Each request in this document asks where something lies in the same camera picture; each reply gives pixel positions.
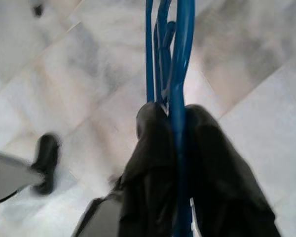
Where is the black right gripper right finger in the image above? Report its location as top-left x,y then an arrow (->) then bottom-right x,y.
184,103 -> 282,237

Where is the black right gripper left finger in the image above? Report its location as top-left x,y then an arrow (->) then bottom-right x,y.
119,102 -> 181,237

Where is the blue plastic hanger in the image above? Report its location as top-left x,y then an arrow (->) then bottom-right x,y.
144,0 -> 197,237

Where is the grey robot right leg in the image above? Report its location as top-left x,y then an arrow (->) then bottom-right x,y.
71,196 -> 125,237

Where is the grey robot leg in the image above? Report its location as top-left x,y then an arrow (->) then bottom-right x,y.
0,132 -> 60,203
71,196 -> 125,237

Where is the grey robot left leg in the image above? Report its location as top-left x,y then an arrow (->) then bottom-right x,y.
0,132 -> 60,203

